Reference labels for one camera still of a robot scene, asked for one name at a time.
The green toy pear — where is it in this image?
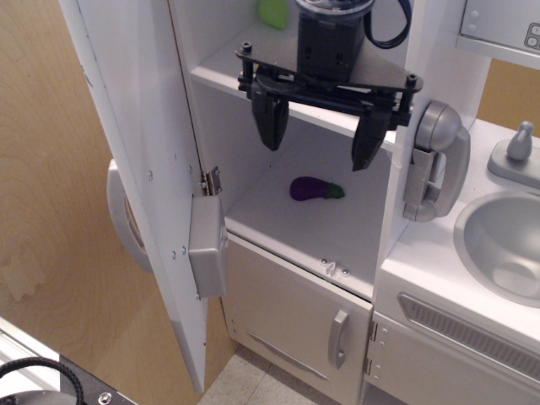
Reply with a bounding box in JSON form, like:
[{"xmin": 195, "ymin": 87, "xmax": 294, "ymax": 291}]
[{"xmin": 256, "ymin": 0, "xmax": 289, "ymax": 30}]

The grey fridge door handle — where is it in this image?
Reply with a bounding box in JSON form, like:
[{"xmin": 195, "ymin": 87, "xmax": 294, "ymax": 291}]
[{"xmin": 106, "ymin": 159, "xmax": 153, "ymax": 273}]

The grey toy telephone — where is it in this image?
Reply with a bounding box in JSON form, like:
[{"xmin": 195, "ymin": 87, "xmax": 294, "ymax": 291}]
[{"xmin": 403, "ymin": 100, "xmax": 471, "ymax": 222}]

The black braided cable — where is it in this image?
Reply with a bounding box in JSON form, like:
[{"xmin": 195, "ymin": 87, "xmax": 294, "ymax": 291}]
[{"xmin": 0, "ymin": 356, "xmax": 87, "ymax": 405}]

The black metal base plate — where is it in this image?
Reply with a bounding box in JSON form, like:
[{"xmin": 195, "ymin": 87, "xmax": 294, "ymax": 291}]
[{"xmin": 0, "ymin": 354, "xmax": 140, "ymax": 405}]

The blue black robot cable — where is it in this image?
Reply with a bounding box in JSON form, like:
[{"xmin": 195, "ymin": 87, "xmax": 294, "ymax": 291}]
[{"xmin": 362, "ymin": 0, "xmax": 412, "ymax": 50}]

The purple toy eggplant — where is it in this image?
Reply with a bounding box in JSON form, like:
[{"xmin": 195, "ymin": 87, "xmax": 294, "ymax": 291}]
[{"xmin": 289, "ymin": 176, "xmax": 345, "ymax": 202}]

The white fridge door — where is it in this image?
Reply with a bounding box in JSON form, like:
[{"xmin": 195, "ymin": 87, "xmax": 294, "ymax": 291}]
[{"xmin": 61, "ymin": 1, "xmax": 208, "ymax": 392}]

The silver fridge door hinge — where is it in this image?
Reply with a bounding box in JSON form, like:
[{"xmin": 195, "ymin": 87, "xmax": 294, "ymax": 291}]
[{"xmin": 201, "ymin": 166, "xmax": 223, "ymax": 196}]

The grey toy faucet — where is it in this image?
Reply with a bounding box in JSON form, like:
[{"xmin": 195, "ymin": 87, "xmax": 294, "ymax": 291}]
[{"xmin": 487, "ymin": 121, "xmax": 539, "ymax": 190}]

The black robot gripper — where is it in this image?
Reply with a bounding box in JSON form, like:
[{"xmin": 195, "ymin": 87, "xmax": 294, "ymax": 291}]
[{"xmin": 235, "ymin": 8, "xmax": 422, "ymax": 171}]

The grey ice dispenser box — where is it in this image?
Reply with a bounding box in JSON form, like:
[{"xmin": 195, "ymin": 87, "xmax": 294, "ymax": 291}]
[{"xmin": 188, "ymin": 196, "xmax": 229, "ymax": 298}]

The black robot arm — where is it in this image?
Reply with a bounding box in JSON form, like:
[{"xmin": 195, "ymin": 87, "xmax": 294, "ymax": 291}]
[{"xmin": 236, "ymin": 1, "xmax": 423, "ymax": 170}]

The aluminium frame rail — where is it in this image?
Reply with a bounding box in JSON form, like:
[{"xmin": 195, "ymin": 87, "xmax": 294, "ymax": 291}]
[{"xmin": 0, "ymin": 318, "xmax": 61, "ymax": 397}]

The white toy microwave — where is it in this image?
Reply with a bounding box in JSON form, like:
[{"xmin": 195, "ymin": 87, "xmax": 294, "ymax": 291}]
[{"xmin": 456, "ymin": 0, "xmax": 539, "ymax": 69}]

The grey freezer door handle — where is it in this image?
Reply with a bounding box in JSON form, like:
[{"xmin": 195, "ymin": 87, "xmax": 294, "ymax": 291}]
[{"xmin": 327, "ymin": 310, "xmax": 348, "ymax": 370}]

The grey toy sink bowl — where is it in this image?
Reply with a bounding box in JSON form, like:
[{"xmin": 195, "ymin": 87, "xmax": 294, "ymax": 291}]
[{"xmin": 453, "ymin": 192, "xmax": 539, "ymax": 308}]

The white toy kitchen cabinet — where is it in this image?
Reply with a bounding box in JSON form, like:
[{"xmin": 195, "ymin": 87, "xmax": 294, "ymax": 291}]
[{"xmin": 175, "ymin": 1, "xmax": 539, "ymax": 404}]

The grey oven vent panel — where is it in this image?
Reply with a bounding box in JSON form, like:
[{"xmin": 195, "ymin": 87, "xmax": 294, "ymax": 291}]
[{"xmin": 397, "ymin": 293, "xmax": 539, "ymax": 382}]

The white freezer door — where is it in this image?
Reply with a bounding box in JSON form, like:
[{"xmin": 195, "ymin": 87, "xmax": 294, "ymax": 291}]
[{"xmin": 222, "ymin": 236, "xmax": 373, "ymax": 404}]

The white oven door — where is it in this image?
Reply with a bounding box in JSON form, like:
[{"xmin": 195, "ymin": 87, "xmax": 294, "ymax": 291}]
[{"xmin": 365, "ymin": 312, "xmax": 539, "ymax": 404}]

